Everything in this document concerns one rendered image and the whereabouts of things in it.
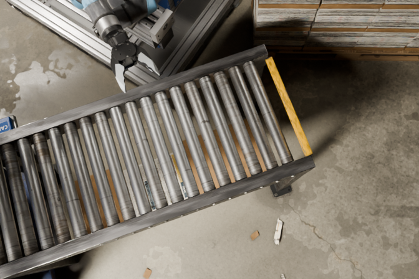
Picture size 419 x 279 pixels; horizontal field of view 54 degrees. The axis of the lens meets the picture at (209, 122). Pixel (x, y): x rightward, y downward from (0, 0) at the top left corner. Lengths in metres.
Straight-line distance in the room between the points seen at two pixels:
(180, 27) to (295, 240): 1.38
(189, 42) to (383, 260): 1.61
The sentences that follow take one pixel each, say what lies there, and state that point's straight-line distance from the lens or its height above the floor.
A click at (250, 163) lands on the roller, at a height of 0.80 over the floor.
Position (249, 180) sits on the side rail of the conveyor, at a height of 0.80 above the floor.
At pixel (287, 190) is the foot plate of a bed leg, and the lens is 2.43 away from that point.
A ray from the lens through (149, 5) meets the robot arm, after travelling 1.49.
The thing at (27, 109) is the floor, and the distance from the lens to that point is 2.78.
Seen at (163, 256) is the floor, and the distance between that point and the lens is 2.43.
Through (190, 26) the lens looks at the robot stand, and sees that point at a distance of 2.49.
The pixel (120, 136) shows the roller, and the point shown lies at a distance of 1.69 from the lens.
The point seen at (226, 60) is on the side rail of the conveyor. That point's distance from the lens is 1.74.
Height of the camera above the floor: 2.40
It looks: 75 degrees down
